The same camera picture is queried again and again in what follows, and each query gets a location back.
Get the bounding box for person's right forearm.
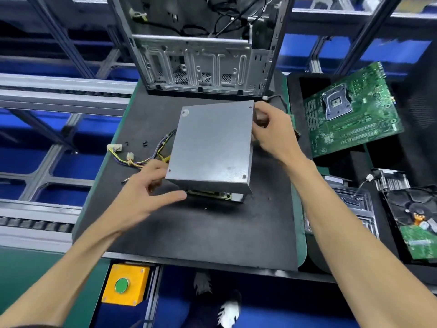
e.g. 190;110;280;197
287;154;437;328

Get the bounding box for clear plastic screw tray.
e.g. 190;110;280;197
304;175;381;240

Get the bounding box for person's left hand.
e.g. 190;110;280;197
102;159;188;236

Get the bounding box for person's shoe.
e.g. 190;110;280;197
217;290;243;328
193;271;214;297

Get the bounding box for person's right shoe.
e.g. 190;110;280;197
217;290;243;328

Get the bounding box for person's left forearm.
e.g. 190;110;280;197
0;218;127;328

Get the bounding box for black foam work mat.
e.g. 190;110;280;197
72;75;308;272

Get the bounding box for yellow button box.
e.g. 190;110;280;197
101;263;151;307

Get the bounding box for person's right hand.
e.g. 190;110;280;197
251;100;305;168

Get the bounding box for person's dark trousers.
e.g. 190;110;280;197
181;293;226;328

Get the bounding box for silver heatsink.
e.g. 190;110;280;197
371;169;412;195

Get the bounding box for grey power supply cover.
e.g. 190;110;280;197
164;100;255;195

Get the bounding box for silver computer tower chassis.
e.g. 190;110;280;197
104;0;298;98

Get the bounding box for green motherboard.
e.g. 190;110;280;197
303;61;405;159

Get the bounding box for black foam parts tray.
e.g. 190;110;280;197
287;37;437;284

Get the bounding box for aluminium conveyor frame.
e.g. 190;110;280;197
0;0;437;253

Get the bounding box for person's left shoe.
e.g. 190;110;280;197
193;271;214;297

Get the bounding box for black hard disk drive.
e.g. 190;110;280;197
379;185;437;262

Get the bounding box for black cooling fan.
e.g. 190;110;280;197
263;94;301;139

